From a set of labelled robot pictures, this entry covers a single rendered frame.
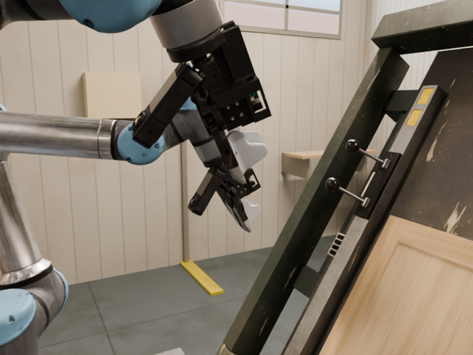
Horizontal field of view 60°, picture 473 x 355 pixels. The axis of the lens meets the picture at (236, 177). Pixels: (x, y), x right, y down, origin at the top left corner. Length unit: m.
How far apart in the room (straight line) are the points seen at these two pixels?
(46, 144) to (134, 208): 3.29
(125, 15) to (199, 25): 0.14
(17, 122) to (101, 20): 0.50
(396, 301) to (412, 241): 0.15
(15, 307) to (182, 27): 0.67
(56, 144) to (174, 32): 0.40
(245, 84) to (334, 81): 4.57
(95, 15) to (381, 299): 0.90
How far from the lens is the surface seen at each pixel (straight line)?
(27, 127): 0.81
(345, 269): 1.14
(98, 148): 0.77
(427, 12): 1.42
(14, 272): 1.04
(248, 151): 0.54
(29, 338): 0.96
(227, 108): 0.51
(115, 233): 4.08
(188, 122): 0.86
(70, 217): 3.98
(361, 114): 1.41
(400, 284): 1.06
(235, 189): 0.92
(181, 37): 0.46
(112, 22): 0.35
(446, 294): 1.00
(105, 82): 3.73
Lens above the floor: 1.66
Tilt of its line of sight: 11 degrees down
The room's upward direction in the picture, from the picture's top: straight up
